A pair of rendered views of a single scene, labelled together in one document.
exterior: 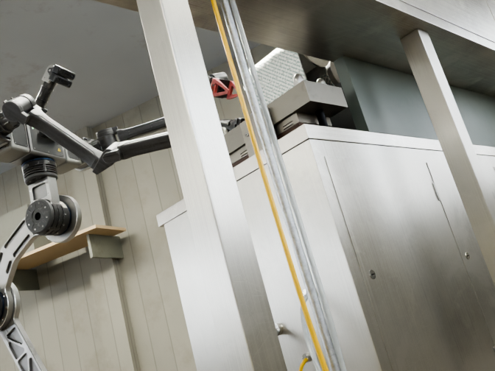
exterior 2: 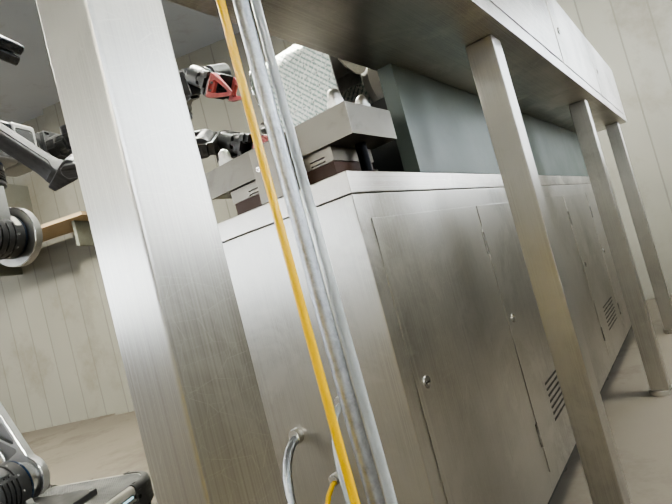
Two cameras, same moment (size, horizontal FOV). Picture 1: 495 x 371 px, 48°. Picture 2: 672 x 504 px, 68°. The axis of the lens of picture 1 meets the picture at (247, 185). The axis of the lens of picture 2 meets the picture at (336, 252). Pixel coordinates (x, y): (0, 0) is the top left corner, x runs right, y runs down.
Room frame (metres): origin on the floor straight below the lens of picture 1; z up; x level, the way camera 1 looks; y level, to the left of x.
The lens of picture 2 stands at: (0.44, -0.02, 0.74)
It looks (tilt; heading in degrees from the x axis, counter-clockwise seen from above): 3 degrees up; 353
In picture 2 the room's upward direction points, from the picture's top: 15 degrees counter-clockwise
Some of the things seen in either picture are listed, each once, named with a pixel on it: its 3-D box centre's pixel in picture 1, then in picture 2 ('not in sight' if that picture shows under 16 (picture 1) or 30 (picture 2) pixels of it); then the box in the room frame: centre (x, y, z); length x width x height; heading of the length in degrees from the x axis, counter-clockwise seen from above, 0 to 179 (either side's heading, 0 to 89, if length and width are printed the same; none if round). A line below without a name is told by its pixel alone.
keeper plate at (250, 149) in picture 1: (258, 134); (275, 170); (1.40, -0.07, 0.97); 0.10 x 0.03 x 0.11; 46
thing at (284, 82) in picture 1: (282, 106); (303, 123); (1.60, -0.17, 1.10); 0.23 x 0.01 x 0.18; 46
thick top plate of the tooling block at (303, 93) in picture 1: (274, 127); (295, 157); (1.48, -0.12, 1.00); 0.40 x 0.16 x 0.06; 46
